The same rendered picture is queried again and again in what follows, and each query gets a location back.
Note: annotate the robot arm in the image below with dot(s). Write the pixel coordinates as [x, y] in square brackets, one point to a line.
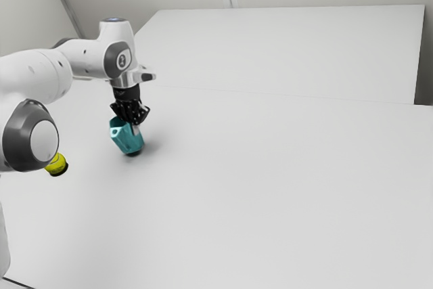
[40, 72]

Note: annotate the teal faceted mug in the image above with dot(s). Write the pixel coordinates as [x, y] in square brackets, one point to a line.
[128, 138]

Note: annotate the yellow ball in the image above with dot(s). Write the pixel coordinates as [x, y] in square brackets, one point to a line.
[56, 165]

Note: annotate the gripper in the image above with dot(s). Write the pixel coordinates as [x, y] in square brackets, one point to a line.
[126, 94]

